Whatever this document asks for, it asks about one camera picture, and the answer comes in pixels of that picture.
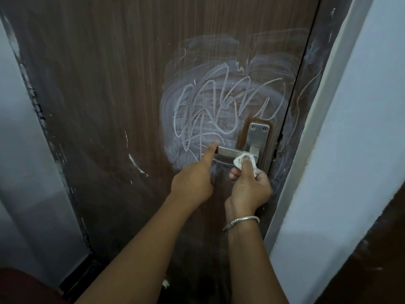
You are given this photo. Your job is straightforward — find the person's right hand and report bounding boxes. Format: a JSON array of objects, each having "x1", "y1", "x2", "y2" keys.
[{"x1": 224, "y1": 155, "x2": 273, "y2": 225}]

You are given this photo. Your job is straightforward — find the person's left hand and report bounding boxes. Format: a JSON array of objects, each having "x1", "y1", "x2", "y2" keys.
[{"x1": 169, "y1": 141, "x2": 220, "y2": 211}]

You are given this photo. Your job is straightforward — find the small white cloth wad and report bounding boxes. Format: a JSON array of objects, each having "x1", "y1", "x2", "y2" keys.
[{"x1": 233, "y1": 153, "x2": 259, "y2": 178}]

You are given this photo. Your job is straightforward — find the silver metal door handle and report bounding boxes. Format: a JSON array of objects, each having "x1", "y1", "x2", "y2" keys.
[{"x1": 216, "y1": 122, "x2": 271, "y2": 167}]

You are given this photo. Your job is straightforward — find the brown wooden door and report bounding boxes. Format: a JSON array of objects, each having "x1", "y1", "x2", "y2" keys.
[{"x1": 0, "y1": 0, "x2": 322, "y2": 304}]

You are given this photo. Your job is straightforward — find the person's right forearm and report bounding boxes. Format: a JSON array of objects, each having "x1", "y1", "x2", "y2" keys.
[{"x1": 226, "y1": 218, "x2": 290, "y2": 304}]

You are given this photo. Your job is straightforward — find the person's left forearm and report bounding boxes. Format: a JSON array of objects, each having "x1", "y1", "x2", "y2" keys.
[{"x1": 74, "y1": 194, "x2": 198, "y2": 304}]

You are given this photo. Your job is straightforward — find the dark brown door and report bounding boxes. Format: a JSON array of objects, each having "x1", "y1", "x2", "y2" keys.
[{"x1": 315, "y1": 182, "x2": 405, "y2": 304}]

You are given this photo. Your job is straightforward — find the silver bangle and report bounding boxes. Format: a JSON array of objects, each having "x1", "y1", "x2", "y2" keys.
[{"x1": 222, "y1": 215, "x2": 261, "y2": 235}]

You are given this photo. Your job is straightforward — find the dark red plastic chair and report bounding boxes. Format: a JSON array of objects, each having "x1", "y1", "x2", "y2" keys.
[{"x1": 0, "y1": 267, "x2": 69, "y2": 304}]

